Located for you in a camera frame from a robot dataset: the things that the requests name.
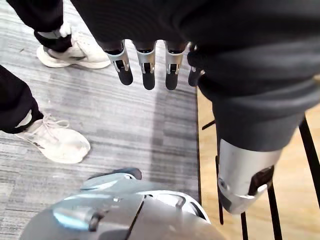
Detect black metal frame stand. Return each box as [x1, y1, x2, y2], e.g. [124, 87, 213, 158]
[201, 116, 320, 240]

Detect black floor edge strip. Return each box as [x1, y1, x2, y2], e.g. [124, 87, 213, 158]
[195, 87, 203, 205]

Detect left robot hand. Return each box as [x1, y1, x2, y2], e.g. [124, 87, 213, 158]
[69, 0, 320, 215]

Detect silver robot leg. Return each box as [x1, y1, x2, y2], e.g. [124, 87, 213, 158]
[19, 172, 226, 240]

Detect person's white sneaker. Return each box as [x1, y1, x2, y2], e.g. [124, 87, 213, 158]
[36, 31, 111, 70]
[14, 113, 91, 165]

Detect person's leg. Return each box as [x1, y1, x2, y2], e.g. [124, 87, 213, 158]
[6, 0, 74, 53]
[0, 64, 45, 135]

